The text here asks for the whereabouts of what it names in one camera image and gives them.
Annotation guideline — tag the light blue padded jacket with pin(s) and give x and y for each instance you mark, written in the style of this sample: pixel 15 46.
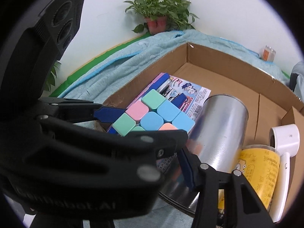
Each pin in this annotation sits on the light blue padded jacket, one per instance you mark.
pixel 298 76

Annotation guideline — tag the small orange glass jar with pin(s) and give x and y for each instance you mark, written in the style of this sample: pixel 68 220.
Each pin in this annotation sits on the small orange glass jar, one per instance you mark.
pixel 268 53

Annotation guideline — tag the large leafy green plant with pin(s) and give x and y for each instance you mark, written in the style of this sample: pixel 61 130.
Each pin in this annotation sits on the large leafy green plant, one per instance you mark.
pixel 53 76

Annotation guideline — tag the green mat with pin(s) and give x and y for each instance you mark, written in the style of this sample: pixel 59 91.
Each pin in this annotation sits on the green mat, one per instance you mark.
pixel 95 59

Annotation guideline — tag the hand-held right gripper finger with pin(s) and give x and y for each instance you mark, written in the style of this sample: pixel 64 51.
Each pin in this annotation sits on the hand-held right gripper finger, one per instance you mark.
pixel 187 171

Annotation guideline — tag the small potted green plant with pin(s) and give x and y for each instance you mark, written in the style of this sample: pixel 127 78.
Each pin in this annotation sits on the small potted green plant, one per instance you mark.
pixel 161 7

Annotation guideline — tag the white hair dryer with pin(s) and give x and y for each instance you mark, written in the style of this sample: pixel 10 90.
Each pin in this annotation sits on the white hair dryer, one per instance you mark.
pixel 285 135

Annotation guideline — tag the pastel puzzle cube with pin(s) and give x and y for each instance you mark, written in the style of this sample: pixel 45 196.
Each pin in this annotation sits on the pastel puzzle cube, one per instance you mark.
pixel 152 118

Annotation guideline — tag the colourful board game box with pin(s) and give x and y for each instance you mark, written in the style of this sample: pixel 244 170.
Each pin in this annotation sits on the colourful board game box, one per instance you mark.
pixel 192 92

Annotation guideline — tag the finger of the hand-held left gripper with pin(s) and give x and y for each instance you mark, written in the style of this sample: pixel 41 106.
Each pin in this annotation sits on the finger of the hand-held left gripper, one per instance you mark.
pixel 152 144
pixel 106 114

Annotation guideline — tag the light teal blanket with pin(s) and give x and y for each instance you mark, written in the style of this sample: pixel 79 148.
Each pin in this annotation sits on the light teal blanket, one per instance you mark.
pixel 133 57

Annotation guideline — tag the silver metal can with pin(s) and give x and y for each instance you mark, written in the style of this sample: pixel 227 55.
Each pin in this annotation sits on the silver metal can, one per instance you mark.
pixel 220 128

